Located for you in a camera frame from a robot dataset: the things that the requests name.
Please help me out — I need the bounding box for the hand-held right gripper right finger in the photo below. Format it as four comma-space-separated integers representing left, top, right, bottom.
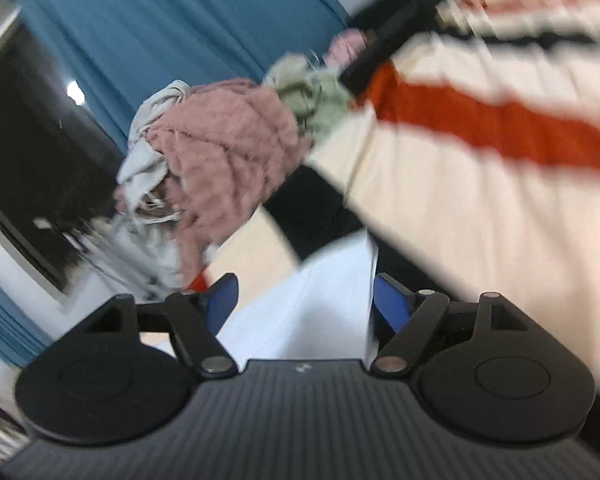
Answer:
369, 273, 531, 378

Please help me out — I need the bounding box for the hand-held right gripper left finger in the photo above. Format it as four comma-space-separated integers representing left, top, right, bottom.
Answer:
82, 273, 240, 379

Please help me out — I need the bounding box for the white garment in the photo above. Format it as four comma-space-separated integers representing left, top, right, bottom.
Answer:
214, 232, 381, 362

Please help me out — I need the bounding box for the striped blanket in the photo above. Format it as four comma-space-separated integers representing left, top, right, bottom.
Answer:
200, 0, 600, 397

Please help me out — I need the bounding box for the pink fluffy blanket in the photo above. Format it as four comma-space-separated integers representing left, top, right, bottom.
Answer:
114, 78, 314, 287

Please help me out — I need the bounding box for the grey garment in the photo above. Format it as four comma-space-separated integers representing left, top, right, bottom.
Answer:
115, 79, 194, 197

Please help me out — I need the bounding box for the pale green cloth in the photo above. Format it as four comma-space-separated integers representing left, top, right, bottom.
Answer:
262, 54, 354, 147

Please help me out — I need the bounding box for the narrow blue curtain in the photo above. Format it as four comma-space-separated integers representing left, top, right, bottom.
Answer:
0, 264, 57, 372

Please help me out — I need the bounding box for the dark window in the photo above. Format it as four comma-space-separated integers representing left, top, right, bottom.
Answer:
0, 19, 132, 297

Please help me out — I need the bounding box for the small pink cloth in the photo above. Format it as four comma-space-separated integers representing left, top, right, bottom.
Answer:
326, 29, 374, 67

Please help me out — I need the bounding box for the black armchair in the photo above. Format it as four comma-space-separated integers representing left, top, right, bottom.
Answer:
337, 0, 447, 97

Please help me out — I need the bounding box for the wide blue curtain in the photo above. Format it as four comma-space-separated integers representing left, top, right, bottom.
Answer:
17, 0, 352, 152

